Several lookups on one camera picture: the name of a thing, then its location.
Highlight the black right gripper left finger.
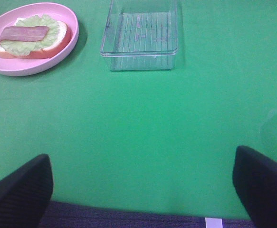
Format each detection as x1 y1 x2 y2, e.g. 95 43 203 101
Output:
0 154 53 228

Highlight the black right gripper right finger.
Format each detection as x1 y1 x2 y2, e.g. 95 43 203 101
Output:
232 145 277 228

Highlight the green toy lettuce leaf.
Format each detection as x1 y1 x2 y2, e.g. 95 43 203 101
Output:
0 14 68 58

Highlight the toy bacon strip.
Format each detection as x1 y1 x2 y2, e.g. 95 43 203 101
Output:
0 26 49 43

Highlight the toy bread slice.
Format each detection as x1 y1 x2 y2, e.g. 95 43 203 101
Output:
0 15 72 59

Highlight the white floor tape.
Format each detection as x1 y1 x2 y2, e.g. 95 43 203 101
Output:
205 217 223 228

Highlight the green tablecloth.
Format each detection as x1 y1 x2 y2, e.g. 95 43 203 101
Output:
0 0 277 219

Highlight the pink round plate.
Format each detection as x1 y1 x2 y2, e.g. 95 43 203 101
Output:
0 2 79 76

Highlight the clear right plastic tray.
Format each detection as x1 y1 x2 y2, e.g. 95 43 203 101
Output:
100 0 178 71

